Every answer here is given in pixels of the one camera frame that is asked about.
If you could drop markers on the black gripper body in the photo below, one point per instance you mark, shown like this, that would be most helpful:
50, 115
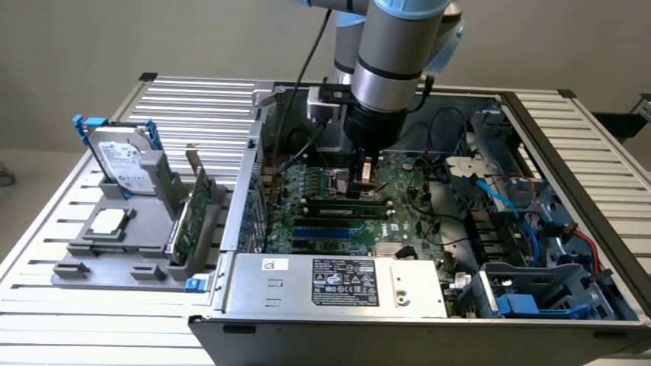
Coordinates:
374, 126

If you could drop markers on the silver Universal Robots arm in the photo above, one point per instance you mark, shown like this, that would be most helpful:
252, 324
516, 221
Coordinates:
386, 57

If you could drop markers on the dark RAM stick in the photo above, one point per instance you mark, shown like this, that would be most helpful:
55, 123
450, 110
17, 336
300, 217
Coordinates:
346, 209
114, 250

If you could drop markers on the round coin battery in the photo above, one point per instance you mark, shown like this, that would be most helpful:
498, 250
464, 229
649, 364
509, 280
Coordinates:
406, 165

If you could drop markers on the CPU socket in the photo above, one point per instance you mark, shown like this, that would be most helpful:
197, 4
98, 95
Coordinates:
338, 181

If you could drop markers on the green motherboard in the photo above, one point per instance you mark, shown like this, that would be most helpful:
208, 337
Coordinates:
408, 228

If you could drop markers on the blue expansion slot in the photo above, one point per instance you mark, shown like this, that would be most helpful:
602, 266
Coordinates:
324, 232

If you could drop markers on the grey drive cage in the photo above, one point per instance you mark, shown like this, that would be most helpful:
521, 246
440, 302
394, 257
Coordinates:
478, 167

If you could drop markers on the silver chipset heat sink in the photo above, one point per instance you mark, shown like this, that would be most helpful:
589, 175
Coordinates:
388, 250

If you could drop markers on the silver power supply unit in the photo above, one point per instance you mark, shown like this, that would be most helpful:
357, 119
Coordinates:
336, 284

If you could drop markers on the green graphics card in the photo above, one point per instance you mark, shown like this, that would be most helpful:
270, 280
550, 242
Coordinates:
192, 221

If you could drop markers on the open black PC case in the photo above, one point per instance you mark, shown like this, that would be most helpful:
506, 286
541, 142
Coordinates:
357, 339

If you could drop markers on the blue drive caddy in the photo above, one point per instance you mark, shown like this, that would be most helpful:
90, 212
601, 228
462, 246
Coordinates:
540, 289

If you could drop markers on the grey parts rack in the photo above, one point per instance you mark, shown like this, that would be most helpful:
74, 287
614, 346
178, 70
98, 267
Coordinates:
153, 236

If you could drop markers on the blue case latch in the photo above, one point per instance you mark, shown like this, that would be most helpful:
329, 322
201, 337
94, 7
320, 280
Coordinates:
196, 284

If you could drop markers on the silver hard disk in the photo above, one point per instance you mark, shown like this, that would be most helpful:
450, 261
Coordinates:
125, 160

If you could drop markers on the dark stand beside table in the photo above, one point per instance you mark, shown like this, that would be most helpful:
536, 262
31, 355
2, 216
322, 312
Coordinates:
621, 120

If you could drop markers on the silver CPU chip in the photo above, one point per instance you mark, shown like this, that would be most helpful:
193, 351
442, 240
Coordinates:
110, 223

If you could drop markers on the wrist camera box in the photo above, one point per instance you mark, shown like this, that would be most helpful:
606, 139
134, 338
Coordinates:
326, 103

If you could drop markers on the blue disk carrier frame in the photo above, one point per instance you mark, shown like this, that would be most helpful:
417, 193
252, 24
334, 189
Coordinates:
89, 124

